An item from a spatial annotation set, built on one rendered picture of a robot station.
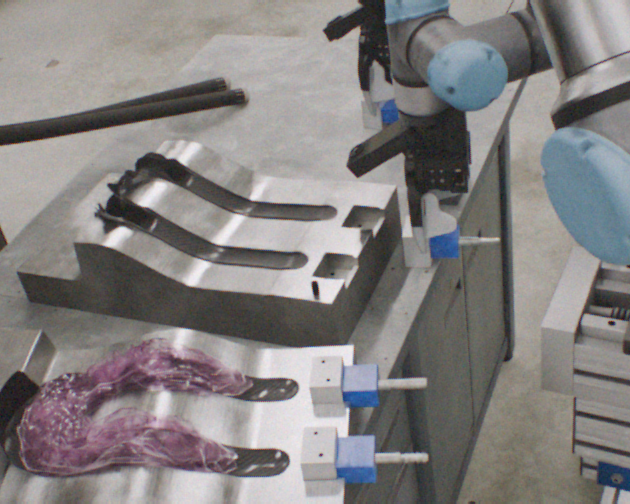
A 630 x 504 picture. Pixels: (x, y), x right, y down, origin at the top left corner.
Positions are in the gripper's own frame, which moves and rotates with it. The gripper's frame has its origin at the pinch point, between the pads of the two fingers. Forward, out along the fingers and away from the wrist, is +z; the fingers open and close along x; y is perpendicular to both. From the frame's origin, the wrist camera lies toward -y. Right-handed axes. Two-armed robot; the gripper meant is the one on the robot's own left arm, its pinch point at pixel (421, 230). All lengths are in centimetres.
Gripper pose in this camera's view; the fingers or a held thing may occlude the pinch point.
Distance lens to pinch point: 132.8
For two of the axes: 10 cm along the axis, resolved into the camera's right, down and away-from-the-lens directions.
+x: 1.9, -6.2, 7.6
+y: 9.7, 0.0, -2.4
